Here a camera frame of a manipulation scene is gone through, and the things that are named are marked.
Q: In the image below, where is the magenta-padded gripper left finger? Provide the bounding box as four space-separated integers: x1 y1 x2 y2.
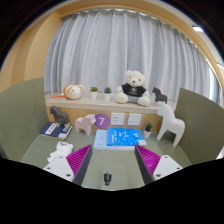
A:
43 143 94 187

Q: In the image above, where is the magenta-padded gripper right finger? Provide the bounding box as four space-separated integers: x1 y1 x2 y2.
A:
134 144 184 186

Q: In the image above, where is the small black charger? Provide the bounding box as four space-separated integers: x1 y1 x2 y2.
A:
103 171 113 186

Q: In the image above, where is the white bear-shaped power strip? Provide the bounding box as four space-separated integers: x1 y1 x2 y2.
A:
46 141 75 164

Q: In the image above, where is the small potted plant white pot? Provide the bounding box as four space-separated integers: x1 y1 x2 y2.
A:
142 121 154 139
103 86 113 102
89 86 99 100

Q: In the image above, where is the navy blue book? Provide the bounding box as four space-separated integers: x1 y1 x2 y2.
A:
39 121 73 140

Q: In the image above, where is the large white wooden horse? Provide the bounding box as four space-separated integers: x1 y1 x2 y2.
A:
156 102 186 148

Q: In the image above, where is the light blue book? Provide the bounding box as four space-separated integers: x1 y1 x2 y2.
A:
93 129 136 151

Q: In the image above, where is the pink wooden horse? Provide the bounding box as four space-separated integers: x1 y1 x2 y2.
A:
74 113 97 137

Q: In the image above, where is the bright blue book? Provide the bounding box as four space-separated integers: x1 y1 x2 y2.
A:
106 127 147 148

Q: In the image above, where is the dark grey wooden horse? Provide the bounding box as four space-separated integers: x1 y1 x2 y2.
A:
49 105 71 131

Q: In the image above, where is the olive green partition panel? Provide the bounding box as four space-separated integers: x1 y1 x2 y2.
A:
174 87 224 166
0 77 50 161

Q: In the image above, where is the purple round number disc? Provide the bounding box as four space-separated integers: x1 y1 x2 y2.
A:
93 112 111 130

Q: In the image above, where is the small dark horse figure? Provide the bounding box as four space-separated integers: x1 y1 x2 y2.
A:
151 86 169 106

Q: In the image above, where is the beige window ledge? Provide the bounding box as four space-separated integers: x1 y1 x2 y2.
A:
44 92 178 115

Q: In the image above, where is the cream and orange plush toy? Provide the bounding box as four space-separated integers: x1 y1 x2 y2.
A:
50 83 86 101

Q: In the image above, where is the cream teddy bear black shirt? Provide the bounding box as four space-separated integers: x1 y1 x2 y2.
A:
114 69 152 108

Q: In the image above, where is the grey pleated curtain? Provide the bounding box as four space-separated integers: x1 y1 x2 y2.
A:
43 8 214 103

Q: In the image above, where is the white wall socket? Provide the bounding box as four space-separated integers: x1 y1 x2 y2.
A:
127 113 143 127
110 112 126 127

